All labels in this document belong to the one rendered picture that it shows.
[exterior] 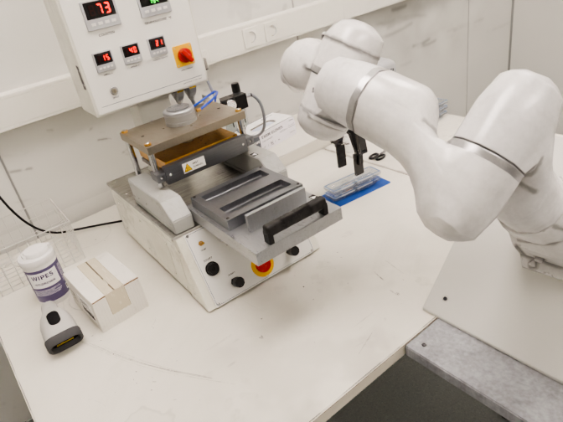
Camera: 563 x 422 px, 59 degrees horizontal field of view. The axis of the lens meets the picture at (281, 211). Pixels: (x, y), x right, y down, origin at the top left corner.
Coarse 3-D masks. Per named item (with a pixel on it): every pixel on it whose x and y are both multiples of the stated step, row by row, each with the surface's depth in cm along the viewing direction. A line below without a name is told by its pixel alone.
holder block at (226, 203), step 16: (240, 176) 119; (256, 176) 120; (272, 176) 116; (208, 192) 114; (224, 192) 116; (240, 192) 112; (256, 192) 111; (272, 192) 112; (288, 192) 109; (208, 208) 107; (224, 208) 107; (240, 208) 108; (224, 224) 103; (240, 224) 104
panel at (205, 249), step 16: (192, 240) 114; (208, 240) 116; (304, 240) 128; (208, 256) 115; (224, 256) 117; (240, 256) 119; (288, 256) 125; (304, 256) 127; (208, 272) 115; (224, 272) 117; (240, 272) 119; (256, 272) 121; (272, 272) 123; (208, 288) 115; (224, 288) 117; (240, 288) 119
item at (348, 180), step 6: (366, 168) 157; (372, 168) 156; (354, 174) 155; (360, 174) 154; (366, 174) 153; (372, 174) 153; (342, 180) 153; (348, 180) 152; (354, 180) 151; (324, 186) 151; (330, 186) 151; (336, 186) 150; (342, 186) 149
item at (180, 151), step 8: (200, 136) 129; (208, 136) 128; (216, 136) 127; (224, 136) 126; (232, 136) 126; (184, 144) 126; (192, 144) 125; (200, 144) 124; (208, 144) 123; (160, 152) 123; (168, 152) 122; (176, 152) 122; (184, 152) 121; (192, 152) 121; (144, 160) 130; (160, 160) 119; (168, 160) 118; (176, 160) 119; (160, 168) 122
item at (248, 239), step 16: (304, 192) 106; (192, 208) 114; (256, 208) 100; (272, 208) 102; (288, 208) 104; (336, 208) 103; (208, 224) 108; (256, 224) 101; (304, 224) 100; (320, 224) 101; (224, 240) 104; (240, 240) 98; (256, 240) 98; (288, 240) 98; (256, 256) 94; (272, 256) 96
